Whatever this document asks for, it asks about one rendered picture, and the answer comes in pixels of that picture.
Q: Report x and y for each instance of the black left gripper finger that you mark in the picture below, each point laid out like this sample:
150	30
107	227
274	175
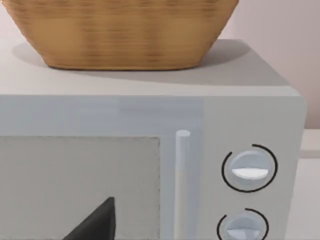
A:
102	222

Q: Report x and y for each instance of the pale microwave door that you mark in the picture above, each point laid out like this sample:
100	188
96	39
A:
75	120

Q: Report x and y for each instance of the pale microwave oven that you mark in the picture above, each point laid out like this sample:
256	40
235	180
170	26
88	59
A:
150	110

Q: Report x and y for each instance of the pale round microwave knob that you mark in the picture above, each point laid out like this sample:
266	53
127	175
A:
243	228
250	167

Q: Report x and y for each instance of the woven brown basket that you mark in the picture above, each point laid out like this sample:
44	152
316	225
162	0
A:
120	32

